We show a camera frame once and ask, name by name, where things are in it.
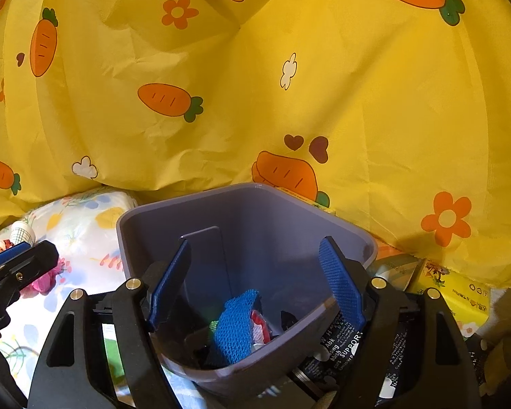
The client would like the blue foam net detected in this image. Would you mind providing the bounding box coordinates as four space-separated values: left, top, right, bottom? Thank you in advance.
213 289 262 365

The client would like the pink plastic bag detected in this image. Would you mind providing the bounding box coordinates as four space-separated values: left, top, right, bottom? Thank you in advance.
20 264 64 294

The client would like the white paper cup grid pattern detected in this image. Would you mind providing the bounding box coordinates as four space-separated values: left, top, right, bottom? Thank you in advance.
9 221 37 245

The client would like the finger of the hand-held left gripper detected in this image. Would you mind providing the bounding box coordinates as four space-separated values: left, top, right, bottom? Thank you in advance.
0 240 60 303
0 242 31 271

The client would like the yellow carrot print curtain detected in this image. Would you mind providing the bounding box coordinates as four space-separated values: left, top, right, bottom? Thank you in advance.
0 0 511 288

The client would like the plaid cloth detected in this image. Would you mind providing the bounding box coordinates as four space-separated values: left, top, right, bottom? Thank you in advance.
368 253 424 292

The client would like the grey plastic bin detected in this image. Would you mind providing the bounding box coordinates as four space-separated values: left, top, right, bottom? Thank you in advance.
116 182 379 397

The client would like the black printed cloth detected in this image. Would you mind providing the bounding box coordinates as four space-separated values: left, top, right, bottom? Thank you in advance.
287 307 499 409

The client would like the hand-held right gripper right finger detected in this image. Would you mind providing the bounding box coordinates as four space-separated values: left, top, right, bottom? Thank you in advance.
319 236 482 409

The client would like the yellow tissue pack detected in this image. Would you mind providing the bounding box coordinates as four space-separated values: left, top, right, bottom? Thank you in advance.
406 259 492 337

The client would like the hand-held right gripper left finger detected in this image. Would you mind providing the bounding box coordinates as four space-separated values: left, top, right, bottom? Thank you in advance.
28 239 192 409

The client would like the red and white wrapper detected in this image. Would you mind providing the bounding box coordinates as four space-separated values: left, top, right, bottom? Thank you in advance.
249 310 273 346

